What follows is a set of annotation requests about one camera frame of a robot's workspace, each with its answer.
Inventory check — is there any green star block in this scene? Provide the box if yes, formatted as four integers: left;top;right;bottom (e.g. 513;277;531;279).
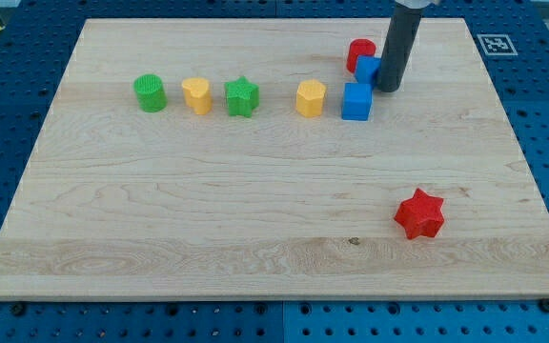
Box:
224;76;259;118

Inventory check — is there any blue cube block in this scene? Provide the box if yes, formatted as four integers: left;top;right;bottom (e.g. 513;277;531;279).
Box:
341;83;373;121

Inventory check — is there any red star block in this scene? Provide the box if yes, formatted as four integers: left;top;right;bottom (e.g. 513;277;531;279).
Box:
394;188;445;240

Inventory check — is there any light wooden board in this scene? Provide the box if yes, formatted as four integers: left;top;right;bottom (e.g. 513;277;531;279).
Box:
0;18;549;302

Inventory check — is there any yellow hexagon block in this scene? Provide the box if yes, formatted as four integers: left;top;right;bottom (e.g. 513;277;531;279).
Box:
295;79;327;118

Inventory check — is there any yellow heart block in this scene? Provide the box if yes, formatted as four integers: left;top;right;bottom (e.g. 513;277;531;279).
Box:
181;77;213;115

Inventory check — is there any small blue block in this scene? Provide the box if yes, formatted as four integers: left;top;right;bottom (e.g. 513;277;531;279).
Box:
355;55;381;88

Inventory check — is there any green cylinder block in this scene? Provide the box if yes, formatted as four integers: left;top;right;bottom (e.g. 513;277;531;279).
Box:
132;73;168;112

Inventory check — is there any red cylinder block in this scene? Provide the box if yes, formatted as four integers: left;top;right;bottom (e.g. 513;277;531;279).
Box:
346;38;376;72

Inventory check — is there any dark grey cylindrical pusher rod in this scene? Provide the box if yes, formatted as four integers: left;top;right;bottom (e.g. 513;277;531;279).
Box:
377;2;425;92

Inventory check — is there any white fiducial marker tag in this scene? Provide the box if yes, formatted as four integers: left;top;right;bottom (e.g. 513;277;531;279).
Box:
478;33;518;56

